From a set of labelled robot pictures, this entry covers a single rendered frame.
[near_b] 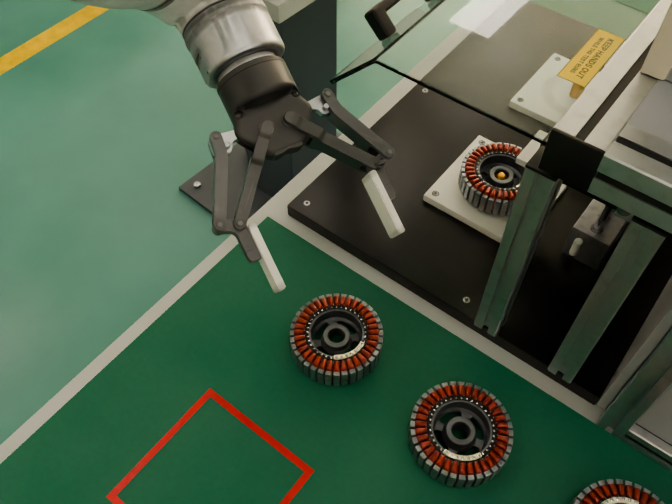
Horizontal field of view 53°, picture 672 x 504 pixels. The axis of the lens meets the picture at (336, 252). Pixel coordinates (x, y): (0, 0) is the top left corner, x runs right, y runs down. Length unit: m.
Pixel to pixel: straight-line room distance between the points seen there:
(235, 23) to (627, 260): 0.42
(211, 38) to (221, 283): 0.35
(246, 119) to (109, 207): 1.40
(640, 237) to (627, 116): 0.11
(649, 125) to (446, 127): 0.51
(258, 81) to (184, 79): 1.74
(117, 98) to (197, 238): 0.67
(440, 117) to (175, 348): 0.53
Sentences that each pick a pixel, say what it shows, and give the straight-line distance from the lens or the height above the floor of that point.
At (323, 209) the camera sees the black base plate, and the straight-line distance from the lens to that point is 0.94.
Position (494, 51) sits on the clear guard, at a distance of 0.72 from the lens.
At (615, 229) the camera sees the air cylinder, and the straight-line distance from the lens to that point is 0.91.
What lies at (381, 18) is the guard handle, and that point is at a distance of 0.76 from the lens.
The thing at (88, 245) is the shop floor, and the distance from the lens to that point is 1.98.
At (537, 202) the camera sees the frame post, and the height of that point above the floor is 1.02.
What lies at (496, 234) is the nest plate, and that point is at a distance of 0.92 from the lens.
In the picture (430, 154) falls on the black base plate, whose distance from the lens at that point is 1.02.
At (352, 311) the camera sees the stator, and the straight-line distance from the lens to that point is 0.82.
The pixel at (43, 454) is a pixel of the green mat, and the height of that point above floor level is 0.75.
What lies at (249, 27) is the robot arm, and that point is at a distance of 0.68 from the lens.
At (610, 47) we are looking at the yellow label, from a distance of 0.76.
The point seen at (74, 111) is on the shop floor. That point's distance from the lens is 2.38.
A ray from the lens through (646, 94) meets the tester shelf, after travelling 0.63.
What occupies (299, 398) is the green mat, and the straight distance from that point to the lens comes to 0.81.
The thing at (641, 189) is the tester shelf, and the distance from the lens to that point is 0.57.
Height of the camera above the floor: 1.49
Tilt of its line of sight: 54 degrees down
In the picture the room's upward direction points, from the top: straight up
